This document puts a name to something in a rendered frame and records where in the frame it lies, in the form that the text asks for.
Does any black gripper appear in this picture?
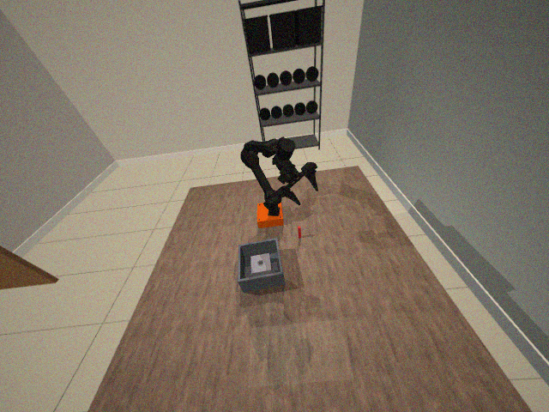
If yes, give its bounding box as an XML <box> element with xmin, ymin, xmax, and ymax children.
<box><xmin>276</xmin><ymin>162</ymin><xmax>318</xmax><ymax>205</ymax></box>

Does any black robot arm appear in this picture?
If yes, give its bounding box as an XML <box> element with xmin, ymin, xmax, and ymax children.
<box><xmin>240</xmin><ymin>137</ymin><xmax>297</xmax><ymax>216</ymax></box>

